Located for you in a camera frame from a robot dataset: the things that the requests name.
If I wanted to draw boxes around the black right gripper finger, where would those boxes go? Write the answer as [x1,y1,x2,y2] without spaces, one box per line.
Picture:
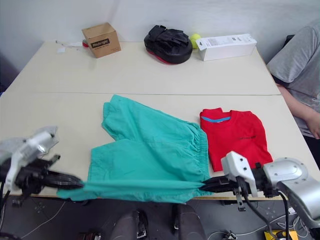
[199,184,235,194]
[202,176,229,188]

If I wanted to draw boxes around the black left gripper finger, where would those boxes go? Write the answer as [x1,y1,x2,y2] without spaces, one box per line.
[48,180,85,190]
[46,170,83,185]

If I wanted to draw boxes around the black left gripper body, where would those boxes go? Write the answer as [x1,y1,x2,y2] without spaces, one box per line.
[13,154,62,196]

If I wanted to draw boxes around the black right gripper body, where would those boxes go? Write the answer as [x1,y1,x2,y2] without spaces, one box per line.
[223,174,251,212]

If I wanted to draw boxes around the green shorts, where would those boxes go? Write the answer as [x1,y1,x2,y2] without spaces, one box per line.
[56,94,215,203]

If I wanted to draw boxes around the red t-shirt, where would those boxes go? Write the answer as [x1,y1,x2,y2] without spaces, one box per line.
[199,107,274,173]

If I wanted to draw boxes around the person in grey shirt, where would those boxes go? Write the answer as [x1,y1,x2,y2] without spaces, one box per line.
[266,18,320,138]

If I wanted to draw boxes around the person's bare hand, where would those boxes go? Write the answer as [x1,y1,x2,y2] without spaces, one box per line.
[306,115,320,140]

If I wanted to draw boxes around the dark rounded shape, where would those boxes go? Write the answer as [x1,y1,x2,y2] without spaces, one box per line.
[171,203,207,240]
[109,209,149,240]

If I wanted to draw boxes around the yellow floor object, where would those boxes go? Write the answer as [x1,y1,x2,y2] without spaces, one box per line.
[263,229,299,240]

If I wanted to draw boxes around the white paper scraps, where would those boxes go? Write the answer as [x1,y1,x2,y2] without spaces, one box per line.
[55,39,84,55]

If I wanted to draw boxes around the long white carton box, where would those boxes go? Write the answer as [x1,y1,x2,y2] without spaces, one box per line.
[195,33,258,62]

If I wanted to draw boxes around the brown cardboard box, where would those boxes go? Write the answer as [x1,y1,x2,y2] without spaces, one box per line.
[81,22,122,59]

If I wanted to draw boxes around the yellow tennis ball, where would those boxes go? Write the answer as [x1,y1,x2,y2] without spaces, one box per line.
[190,33,202,50]

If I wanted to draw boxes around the black boxing pad red rim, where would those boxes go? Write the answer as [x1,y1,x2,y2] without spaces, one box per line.
[143,24,194,65]

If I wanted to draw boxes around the black chair back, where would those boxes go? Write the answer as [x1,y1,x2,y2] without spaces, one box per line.
[284,34,296,47]

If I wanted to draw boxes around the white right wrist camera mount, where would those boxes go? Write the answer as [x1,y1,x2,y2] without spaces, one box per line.
[220,150,259,198]

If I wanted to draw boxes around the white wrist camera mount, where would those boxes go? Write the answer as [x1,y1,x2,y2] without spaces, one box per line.
[4,131,55,191]
[220,150,259,198]

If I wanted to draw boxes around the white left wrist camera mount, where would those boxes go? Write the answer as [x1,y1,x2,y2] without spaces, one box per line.
[4,131,55,191]

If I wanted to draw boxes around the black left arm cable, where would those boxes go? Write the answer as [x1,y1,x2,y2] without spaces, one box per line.
[0,181,11,221]

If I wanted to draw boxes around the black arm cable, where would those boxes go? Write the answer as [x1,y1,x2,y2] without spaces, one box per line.
[0,181,11,221]
[242,190,291,240]

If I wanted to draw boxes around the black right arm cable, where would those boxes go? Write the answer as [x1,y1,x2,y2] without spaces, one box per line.
[242,190,291,240]

